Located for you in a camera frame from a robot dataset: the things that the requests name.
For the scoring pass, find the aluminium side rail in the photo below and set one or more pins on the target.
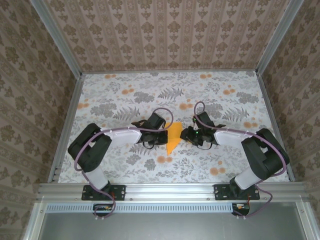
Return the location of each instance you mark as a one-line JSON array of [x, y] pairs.
[[67, 120], [275, 112]]

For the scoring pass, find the grey metal panel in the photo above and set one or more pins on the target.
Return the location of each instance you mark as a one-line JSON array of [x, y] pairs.
[[170, 225]]

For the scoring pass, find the aluminium upright post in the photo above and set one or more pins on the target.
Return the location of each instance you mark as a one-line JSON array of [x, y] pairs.
[[280, 37], [56, 37]]

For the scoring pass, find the small circuit board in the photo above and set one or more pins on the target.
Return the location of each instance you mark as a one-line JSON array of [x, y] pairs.
[[241, 208], [102, 208]]

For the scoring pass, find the floral table cover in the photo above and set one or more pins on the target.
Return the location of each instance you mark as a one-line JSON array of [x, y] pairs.
[[150, 82]]

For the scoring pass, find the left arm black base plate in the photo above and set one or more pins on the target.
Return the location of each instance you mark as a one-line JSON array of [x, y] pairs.
[[118, 192]]

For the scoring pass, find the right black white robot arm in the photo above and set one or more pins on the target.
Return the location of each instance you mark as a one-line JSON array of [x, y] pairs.
[[265, 155]]

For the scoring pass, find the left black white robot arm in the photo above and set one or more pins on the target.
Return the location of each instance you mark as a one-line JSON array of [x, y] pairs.
[[87, 152]]

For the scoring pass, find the orange paper sheet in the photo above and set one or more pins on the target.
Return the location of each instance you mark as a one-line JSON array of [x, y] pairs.
[[175, 132]]

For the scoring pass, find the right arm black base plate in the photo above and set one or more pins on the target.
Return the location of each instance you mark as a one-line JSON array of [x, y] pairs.
[[221, 192]]

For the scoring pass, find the aluminium frame cross rail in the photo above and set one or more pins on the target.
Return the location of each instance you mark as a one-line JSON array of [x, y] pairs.
[[170, 191]]

